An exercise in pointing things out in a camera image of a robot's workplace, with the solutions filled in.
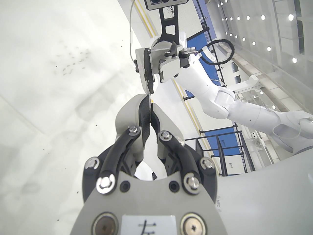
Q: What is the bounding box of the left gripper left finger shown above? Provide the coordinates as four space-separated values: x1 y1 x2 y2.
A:
82 94 152 202

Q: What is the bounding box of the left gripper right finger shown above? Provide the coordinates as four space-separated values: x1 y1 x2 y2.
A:
150 103 218 198

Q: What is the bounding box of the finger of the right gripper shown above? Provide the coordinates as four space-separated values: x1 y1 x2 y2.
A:
134 47 155 94
158 44 190 83

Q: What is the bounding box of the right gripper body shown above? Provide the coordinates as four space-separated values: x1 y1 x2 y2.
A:
150 41 177 62

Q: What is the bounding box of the blue partition panel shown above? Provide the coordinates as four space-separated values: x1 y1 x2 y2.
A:
185 121 248 177
191 0 228 87

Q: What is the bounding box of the thin white cable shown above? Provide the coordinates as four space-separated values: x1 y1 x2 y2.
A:
128 0 145 63

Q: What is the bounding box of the black cable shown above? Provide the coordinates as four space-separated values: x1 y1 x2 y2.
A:
199 39 235 65

